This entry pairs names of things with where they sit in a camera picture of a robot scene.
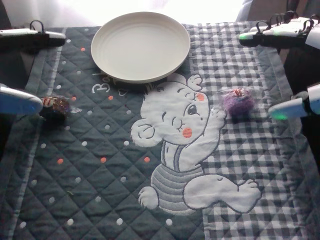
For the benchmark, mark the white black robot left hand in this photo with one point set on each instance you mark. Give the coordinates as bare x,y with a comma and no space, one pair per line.
17,102

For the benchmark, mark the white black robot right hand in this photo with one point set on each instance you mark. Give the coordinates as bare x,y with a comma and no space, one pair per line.
287,110

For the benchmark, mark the purple candy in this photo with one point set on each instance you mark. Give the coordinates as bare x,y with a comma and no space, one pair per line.
237,102

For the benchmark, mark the dark candy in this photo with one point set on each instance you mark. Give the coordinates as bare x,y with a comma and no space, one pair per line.
56,106

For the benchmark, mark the grey quilt with bear print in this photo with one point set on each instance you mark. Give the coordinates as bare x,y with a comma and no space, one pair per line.
100,162

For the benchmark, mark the round white plate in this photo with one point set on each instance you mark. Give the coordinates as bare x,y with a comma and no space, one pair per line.
140,47

